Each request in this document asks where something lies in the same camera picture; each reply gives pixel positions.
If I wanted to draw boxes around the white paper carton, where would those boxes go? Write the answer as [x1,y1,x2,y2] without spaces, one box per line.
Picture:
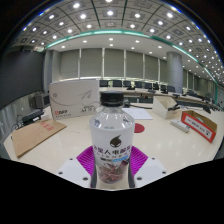
[48,79,102,121]

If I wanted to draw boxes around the row of black office chairs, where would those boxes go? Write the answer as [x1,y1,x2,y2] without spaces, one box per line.
[99,79,178,94]

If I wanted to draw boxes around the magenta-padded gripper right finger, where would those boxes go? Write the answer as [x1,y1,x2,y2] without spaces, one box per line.
[127,145,168,189]

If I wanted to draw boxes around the black cable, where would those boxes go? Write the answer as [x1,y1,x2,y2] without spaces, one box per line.
[129,103,154,110]

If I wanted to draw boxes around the white open organizer box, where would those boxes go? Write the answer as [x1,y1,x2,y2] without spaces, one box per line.
[152,96,183,120]

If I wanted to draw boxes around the black power strip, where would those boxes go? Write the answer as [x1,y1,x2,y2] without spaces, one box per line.
[20,109,45,126]

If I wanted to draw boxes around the flat round red coaster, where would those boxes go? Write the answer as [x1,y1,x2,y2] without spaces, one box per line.
[134,122,146,134]

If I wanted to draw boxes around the grey old monitor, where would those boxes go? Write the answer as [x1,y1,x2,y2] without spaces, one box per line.
[29,93,51,110]

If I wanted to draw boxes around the ceiling lights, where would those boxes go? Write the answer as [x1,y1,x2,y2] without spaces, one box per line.
[19,0,224,78]

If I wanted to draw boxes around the long curved conference desk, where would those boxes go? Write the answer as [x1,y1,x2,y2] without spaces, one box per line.
[99,85,224,111]

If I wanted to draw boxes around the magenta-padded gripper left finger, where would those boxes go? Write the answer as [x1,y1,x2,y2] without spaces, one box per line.
[57,145,98,190]

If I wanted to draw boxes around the white paper sheet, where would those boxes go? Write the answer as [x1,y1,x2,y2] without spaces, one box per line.
[122,107,154,121]

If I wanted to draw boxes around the flat brown cardboard envelope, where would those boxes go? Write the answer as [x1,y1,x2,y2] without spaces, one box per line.
[11,118,68,159]

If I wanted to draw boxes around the clear bottle with white label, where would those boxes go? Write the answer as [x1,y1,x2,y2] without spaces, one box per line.
[88,90,136,185]

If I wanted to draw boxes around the red-edged open cardboard box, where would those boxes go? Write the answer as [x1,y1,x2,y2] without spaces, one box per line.
[180,110,218,144]

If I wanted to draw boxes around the black stapler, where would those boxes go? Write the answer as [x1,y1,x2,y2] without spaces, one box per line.
[167,103,181,112]

